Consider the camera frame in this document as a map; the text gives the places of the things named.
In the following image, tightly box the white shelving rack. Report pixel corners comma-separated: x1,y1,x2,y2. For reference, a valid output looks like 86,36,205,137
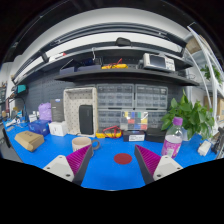
185,22,224,111

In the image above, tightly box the grey drawer cabinet right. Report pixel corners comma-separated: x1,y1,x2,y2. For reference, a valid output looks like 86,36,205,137
135,84,168,109

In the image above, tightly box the white perforated tray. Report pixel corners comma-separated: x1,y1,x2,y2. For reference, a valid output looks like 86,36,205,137
63,87,98,137

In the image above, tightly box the beige ceramic mug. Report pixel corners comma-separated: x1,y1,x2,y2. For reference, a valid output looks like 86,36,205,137
72,137,100,151

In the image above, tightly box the blue small box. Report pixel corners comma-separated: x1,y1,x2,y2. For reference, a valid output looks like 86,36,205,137
28,120,50,136

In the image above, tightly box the purple plastic bag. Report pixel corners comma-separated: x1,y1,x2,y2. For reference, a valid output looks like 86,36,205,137
38,102,52,121

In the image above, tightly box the red round coaster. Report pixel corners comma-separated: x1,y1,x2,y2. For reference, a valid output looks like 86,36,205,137
114,153,132,165

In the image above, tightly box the black flat case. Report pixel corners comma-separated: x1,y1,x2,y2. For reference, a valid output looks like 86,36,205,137
145,128,166,143

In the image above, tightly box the brown cardboard box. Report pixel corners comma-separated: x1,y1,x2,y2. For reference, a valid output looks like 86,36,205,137
15,131,44,152

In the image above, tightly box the colourful parts organizer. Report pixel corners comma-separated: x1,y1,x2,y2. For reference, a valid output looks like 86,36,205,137
120,111,148,130

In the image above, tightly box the grey drawer cabinet left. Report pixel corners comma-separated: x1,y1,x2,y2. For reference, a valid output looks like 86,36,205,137
97,84,134,108

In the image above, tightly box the black box white label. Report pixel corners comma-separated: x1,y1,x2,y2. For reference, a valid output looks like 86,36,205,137
123,131,145,142

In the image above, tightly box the clear bottle purple cap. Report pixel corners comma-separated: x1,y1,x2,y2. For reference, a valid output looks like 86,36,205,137
161,117,183,158

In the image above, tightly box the green potted plant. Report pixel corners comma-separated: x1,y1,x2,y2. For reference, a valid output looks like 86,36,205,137
161,93,215,140

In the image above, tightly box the white power adapter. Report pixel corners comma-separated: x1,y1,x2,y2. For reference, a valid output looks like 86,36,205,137
198,140,211,156

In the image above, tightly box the yellow red multimeter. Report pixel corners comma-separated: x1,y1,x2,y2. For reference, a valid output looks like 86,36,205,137
96,126,122,139

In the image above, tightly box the white oscilloscope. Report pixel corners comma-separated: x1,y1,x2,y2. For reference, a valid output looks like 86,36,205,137
143,53,175,72

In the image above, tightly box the black wall shelf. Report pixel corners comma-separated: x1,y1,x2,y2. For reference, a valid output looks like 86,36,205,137
54,69,199,86

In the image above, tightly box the grey drawer cabinet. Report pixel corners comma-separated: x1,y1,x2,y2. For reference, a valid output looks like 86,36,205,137
97,84,134,108
135,84,168,109

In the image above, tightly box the white small box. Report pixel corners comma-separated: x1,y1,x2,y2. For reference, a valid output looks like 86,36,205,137
49,121,68,137

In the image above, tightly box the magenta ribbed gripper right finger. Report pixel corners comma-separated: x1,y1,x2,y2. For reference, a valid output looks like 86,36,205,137
134,145,182,184

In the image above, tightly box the yellow tool on shelf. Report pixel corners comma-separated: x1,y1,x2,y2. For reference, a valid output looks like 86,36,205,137
102,58,128,69

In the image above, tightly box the dark grey carton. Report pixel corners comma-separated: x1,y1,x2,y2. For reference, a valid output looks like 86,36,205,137
50,99,64,122

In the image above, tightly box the black rectangular speaker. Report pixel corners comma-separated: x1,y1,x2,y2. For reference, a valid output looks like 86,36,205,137
79,105,93,135

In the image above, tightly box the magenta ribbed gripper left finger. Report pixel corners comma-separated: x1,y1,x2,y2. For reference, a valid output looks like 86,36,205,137
44,145,93,185

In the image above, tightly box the blue table mat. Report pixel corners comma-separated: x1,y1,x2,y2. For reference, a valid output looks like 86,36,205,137
6,124,216,190

